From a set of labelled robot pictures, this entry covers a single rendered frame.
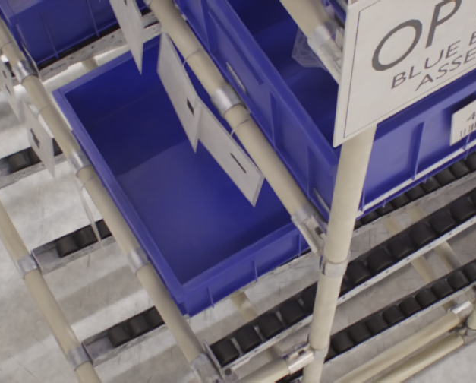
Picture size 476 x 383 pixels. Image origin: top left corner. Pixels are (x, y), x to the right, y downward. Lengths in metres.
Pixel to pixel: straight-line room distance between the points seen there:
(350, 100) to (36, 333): 1.59
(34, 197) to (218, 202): 0.92
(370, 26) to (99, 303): 1.67
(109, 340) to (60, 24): 0.54
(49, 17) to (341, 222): 0.72
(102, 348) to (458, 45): 1.13
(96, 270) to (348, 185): 1.40
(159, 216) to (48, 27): 0.34
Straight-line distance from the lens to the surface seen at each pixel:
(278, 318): 1.63
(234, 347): 1.62
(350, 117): 0.94
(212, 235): 1.66
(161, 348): 2.38
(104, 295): 2.43
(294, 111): 1.16
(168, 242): 1.66
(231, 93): 1.40
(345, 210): 1.16
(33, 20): 1.74
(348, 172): 1.08
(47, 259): 2.01
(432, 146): 1.30
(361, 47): 0.85
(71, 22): 1.79
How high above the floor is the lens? 2.27
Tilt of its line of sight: 65 degrees down
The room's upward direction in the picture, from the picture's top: straight up
